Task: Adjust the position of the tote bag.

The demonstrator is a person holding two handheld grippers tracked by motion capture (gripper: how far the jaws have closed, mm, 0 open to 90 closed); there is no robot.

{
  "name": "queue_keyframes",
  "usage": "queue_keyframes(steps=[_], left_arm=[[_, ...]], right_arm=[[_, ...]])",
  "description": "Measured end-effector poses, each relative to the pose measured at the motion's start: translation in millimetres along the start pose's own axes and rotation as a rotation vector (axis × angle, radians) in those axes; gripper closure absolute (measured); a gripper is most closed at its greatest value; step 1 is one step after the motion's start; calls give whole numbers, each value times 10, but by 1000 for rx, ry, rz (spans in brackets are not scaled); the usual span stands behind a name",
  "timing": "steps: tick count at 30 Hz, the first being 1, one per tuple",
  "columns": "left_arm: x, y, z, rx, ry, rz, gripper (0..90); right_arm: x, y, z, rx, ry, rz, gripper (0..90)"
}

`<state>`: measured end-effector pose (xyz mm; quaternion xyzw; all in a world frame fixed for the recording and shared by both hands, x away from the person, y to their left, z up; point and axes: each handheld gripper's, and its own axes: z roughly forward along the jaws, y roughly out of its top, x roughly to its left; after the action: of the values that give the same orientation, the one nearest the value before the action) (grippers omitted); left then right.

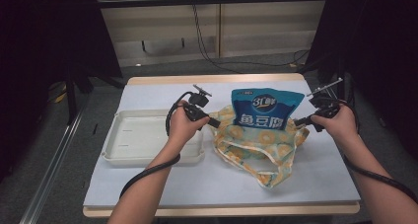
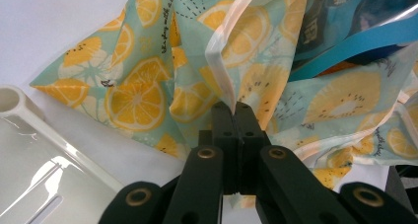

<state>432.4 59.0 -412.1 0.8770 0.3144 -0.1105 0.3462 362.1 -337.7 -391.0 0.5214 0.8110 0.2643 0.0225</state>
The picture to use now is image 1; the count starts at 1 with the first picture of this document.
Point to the yellow tape piece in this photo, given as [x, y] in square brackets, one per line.
[60, 97]

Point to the white plastic tray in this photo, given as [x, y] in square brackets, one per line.
[141, 141]

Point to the teal lemon print cloth bag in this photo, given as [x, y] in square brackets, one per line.
[256, 141]

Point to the person's right hand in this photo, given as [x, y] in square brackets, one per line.
[341, 125]

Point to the black metal stand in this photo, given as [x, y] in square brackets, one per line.
[70, 99]

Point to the wooden table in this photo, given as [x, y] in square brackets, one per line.
[197, 78]

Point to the metal floor rail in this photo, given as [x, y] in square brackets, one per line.
[49, 174]

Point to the person's left hand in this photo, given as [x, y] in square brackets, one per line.
[182, 128]

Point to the blue snack packet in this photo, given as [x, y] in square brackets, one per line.
[263, 109]

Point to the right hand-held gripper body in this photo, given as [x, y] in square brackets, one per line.
[325, 104]

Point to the black curtain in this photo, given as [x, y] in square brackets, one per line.
[378, 53]
[39, 53]

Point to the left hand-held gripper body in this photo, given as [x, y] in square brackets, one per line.
[197, 104]

